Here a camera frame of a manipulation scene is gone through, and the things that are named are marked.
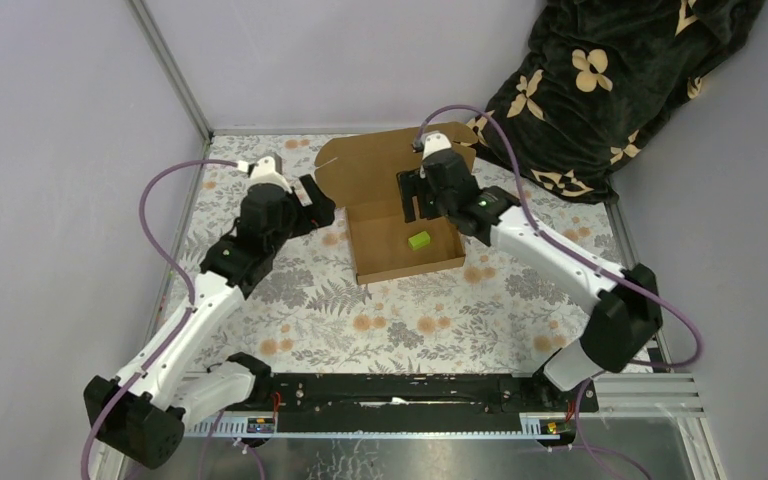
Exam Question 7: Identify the brown cardboard box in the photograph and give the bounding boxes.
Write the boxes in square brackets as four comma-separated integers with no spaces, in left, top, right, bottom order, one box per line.
[314,127,465,285]

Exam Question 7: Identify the small green object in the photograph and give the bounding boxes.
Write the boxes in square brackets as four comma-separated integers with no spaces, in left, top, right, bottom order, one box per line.
[407,231,431,251]

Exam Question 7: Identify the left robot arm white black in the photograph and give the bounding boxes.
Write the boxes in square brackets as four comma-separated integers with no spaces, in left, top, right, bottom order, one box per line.
[83,175,335,470]

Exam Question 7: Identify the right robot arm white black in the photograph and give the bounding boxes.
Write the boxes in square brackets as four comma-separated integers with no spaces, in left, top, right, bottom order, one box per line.
[396,148,663,412]

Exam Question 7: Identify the black floral blanket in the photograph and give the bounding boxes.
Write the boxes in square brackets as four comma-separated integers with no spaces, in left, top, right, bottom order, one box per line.
[469,1,763,204]

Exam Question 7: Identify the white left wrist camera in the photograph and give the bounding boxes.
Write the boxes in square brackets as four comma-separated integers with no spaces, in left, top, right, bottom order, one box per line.
[236,154,292,193]

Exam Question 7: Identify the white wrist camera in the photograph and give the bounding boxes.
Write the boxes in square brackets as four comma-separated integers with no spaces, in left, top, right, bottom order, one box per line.
[412,131,452,160]
[236,154,292,193]

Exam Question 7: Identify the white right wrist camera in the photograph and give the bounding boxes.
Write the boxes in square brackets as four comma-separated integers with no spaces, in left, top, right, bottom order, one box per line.
[412,131,452,160]

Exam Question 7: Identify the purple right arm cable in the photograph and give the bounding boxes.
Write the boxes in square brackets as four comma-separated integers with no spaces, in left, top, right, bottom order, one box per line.
[412,104,705,480]

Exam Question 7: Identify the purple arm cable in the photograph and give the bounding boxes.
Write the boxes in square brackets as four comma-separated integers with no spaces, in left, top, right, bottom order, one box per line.
[412,104,705,480]
[80,158,253,480]

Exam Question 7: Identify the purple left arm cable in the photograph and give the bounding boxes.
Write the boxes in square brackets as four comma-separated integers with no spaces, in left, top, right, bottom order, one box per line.
[80,158,253,480]

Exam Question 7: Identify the aluminium frame rails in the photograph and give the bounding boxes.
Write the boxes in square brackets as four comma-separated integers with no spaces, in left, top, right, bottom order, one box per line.
[182,367,703,443]

